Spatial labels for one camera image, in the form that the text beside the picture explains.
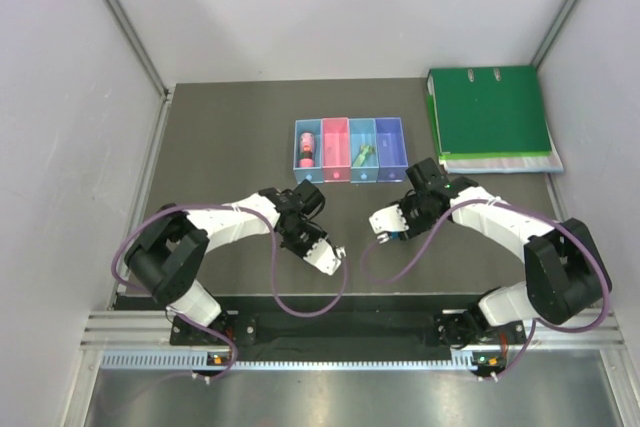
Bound light blue plastic bin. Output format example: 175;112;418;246
349;118;379;183

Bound pink plastic bin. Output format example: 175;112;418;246
321;117;351;183

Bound purple-blue plastic bin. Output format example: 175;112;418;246
374;117;408;183

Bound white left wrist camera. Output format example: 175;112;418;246
302;238;346;276

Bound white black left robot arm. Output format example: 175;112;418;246
124;181;345;344

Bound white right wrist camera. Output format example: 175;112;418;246
369;203;409;244

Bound pink lid pen jar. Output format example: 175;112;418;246
298;132;315;168

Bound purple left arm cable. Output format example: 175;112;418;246
110;204;350;382

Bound white slotted cable duct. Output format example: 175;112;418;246
100;350;498;372

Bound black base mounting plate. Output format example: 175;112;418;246
168;309;525;348

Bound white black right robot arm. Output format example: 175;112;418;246
396;158;612;343

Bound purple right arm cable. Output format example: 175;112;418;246
360;199;614;381

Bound aluminium front rail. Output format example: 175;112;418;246
79;307;626;349

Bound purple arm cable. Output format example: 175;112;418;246
110;204;350;382
360;199;614;381

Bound green glitter glue tube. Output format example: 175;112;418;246
352;144;375;169

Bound sky blue plastic bin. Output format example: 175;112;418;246
293;119;324;184

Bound green ring binder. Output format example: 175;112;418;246
426;65;546;123

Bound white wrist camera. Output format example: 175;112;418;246
302;238;346;276
369;203;409;244

